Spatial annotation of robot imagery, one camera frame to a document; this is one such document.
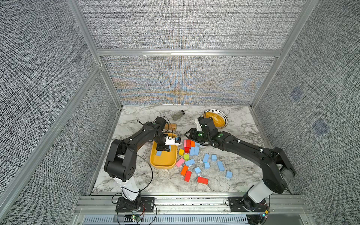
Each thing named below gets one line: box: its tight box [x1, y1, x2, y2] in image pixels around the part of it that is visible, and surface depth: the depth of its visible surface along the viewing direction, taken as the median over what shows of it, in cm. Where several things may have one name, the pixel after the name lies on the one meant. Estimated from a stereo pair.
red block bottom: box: [197, 176, 209, 185], surface depth 83 cm
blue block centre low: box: [184, 158, 195, 166], surface depth 90 cm
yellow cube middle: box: [178, 149, 185, 156], surface depth 93 cm
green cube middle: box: [183, 153, 190, 161], surface depth 90 cm
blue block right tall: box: [202, 153, 210, 163], surface depth 92 cm
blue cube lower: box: [204, 162, 210, 170], surface depth 87 cm
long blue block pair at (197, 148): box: [194, 143, 201, 156], surface depth 94 cm
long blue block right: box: [217, 160, 225, 172], surface depth 88 cm
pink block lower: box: [175, 157, 185, 168], surface depth 90 cm
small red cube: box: [184, 147, 191, 154], surface depth 94 cm
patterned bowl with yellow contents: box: [202, 109, 229, 130], surface depth 107 cm
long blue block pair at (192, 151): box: [189, 146, 196, 157], surface depth 94 cm
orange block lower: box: [180, 165, 189, 177], surface depth 87 cm
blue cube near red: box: [194, 166, 202, 174], surface depth 85 cm
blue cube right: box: [211, 154, 218, 162], surface depth 89 cm
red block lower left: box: [184, 170, 192, 183], surface depth 85 cm
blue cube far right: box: [225, 170, 233, 179], surface depth 84 cm
